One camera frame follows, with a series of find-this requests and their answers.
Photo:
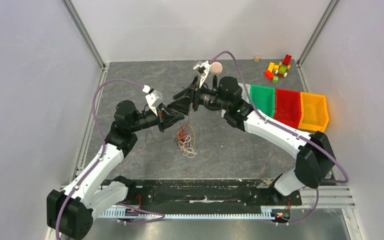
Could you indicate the black stand with pink ball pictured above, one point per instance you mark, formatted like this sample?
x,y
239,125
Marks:
x,y
216,69

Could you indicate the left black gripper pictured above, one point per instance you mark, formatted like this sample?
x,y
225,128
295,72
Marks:
x,y
166,117

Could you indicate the pile of coloured toy blocks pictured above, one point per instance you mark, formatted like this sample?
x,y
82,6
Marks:
x,y
276,71

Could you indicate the red plastic bin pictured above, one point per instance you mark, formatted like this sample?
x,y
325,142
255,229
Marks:
x,y
288,107

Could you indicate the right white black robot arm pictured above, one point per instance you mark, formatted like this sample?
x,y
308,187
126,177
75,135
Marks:
x,y
312,152

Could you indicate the small wooden cube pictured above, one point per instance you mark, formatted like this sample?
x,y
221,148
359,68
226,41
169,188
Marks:
x,y
257,58

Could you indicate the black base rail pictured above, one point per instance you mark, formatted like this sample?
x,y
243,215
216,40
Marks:
x,y
217,197

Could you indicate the green plastic bin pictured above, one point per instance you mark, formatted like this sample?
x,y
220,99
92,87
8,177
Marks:
x,y
264,98

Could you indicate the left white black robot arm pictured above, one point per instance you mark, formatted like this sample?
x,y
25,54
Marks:
x,y
72,211

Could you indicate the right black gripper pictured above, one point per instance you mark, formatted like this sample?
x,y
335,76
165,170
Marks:
x,y
194,97

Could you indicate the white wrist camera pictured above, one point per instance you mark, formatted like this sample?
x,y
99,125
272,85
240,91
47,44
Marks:
x,y
153,98
203,68

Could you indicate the orange plastic bin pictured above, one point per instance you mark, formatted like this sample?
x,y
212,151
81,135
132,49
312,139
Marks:
x,y
314,116

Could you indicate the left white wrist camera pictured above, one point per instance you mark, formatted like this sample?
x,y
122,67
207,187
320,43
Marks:
x,y
153,98

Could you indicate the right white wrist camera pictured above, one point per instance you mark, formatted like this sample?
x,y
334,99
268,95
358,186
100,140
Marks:
x,y
203,68

